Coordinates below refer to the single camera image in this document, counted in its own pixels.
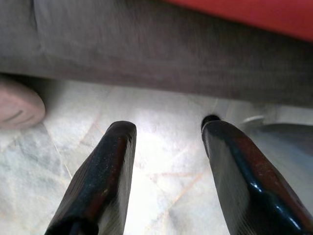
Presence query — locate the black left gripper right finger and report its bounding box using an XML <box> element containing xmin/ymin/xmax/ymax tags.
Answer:
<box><xmin>201</xmin><ymin>119</ymin><xmax>313</xmax><ymax>235</ymax></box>

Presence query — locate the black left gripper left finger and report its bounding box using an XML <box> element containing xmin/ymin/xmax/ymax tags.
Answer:
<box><xmin>45</xmin><ymin>121</ymin><xmax>137</xmax><ymax>235</ymax></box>

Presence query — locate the red square pillow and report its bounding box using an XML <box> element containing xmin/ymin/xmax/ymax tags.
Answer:
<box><xmin>167</xmin><ymin>0</ymin><xmax>313</xmax><ymax>44</ymax></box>

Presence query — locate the brown fabric sofa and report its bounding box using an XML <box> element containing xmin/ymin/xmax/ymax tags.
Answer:
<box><xmin>0</xmin><ymin>0</ymin><xmax>313</xmax><ymax>106</ymax></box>

